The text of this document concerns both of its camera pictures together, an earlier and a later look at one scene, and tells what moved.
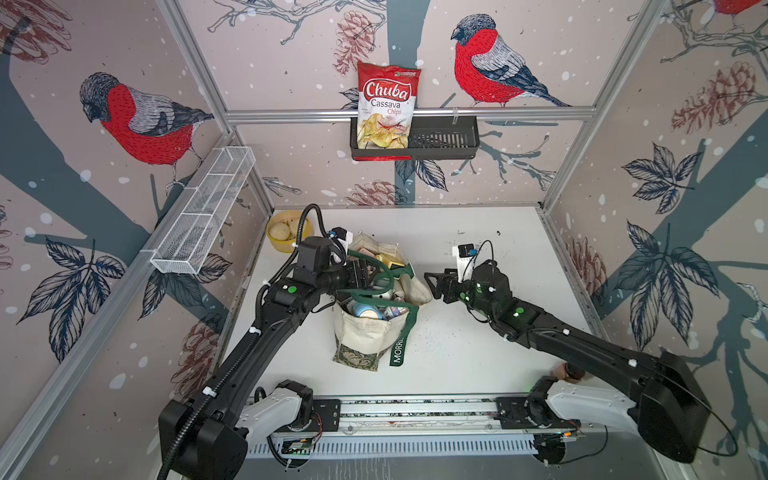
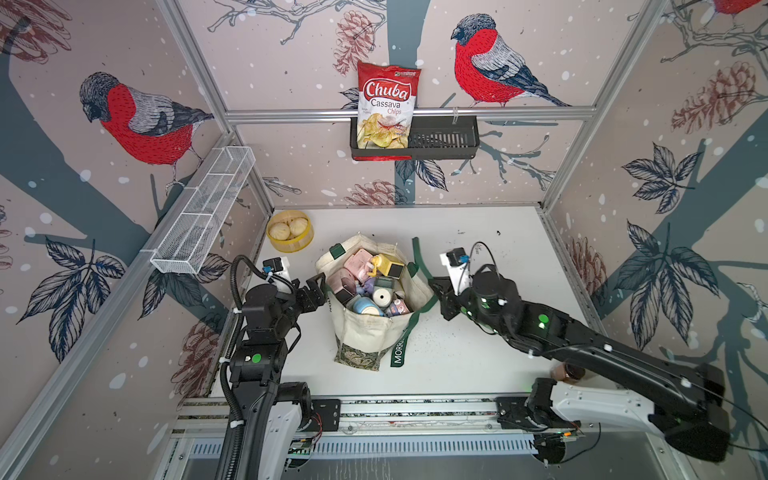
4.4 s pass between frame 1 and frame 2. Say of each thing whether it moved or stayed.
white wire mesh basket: stayed
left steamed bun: stayed
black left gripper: moved
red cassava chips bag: stayed
